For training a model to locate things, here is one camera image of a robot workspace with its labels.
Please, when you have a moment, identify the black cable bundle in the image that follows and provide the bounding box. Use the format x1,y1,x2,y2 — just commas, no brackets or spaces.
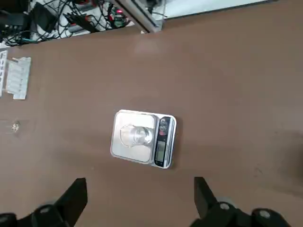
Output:
0,0,135,48

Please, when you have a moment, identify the white test tube rack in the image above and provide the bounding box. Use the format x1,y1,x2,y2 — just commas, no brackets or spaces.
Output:
0,50,32,100

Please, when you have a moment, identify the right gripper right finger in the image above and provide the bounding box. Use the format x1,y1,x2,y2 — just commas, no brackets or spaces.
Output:
189,176,292,227

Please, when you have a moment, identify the black desk equipment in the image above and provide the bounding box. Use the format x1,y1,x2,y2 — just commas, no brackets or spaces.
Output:
0,2,57,34

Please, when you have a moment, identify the silver digital balance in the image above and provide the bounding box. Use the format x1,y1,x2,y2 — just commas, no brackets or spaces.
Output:
110,109,178,170

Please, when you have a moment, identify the large glass beaker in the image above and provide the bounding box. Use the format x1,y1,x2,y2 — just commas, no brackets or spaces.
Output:
10,120,22,133

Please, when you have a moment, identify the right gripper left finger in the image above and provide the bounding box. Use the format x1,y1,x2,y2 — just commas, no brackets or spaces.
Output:
0,177,88,227

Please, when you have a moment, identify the aluminium profile mast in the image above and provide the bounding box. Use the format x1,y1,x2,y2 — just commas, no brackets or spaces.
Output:
111,0,164,34

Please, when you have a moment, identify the small glass beaker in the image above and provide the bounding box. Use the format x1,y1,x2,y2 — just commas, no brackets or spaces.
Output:
120,123,156,148

